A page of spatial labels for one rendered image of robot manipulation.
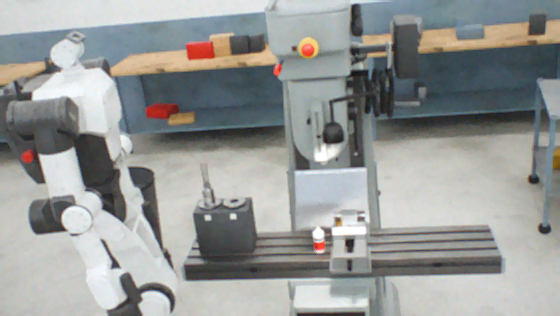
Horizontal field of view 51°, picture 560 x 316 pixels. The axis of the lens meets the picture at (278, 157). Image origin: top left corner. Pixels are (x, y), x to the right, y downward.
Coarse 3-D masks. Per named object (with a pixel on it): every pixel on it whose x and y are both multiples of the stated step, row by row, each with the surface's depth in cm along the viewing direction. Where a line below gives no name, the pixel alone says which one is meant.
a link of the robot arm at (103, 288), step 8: (104, 264) 166; (88, 272) 165; (96, 272) 164; (104, 272) 164; (88, 280) 165; (96, 280) 164; (104, 280) 164; (112, 280) 166; (96, 288) 165; (104, 288) 165; (112, 288) 165; (96, 296) 166; (104, 296) 166; (112, 296) 166; (104, 304) 167; (112, 304) 166
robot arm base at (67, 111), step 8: (64, 96) 151; (56, 104) 149; (64, 104) 149; (72, 104) 155; (8, 112) 148; (56, 112) 148; (64, 112) 149; (72, 112) 154; (8, 120) 148; (64, 120) 149; (72, 120) 153; (64, 128) 150; (72, 128) 153; (16, 136) 151; (24, 136) 154; (32, 136) 155; (72, 136) 155
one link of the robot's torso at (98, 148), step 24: (48, 72) 183; (96, 72) 177; (0, 96) 163; (24, 96) 163; (48, 96) 161; (72, 96) 161; (96, 96) 164; (0, 120) 165; (96, 120) 165; (24, 144) 168; (96, 144) 169; (120, 144) 184; (24, 168) 171; (96, 168) 172
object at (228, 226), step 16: (208, 208) 229; (224, 208) 230; (240, 208) 228; (208, 224) 230; (224, 224) 229; (240, 224) 229; (208, 240) 233; (224, 240) 232; (240, 240) 232; (256, 240) 240
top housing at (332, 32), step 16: (288, 0) 186; (304, 0) 183; (320, 0) 179; (336, 0) 177; (272, 16) 179; (288, 16) 178; (304, 16) 177; (320, 16) 177; (336, 16) 177; (272, 32) 182; (288, 32) 180; (304, 32) 179; (320, 32) 179; (336, 32) 178; (272, 48) 184; (288, 48) 182; (320, 48) 181; (336, 48) 180
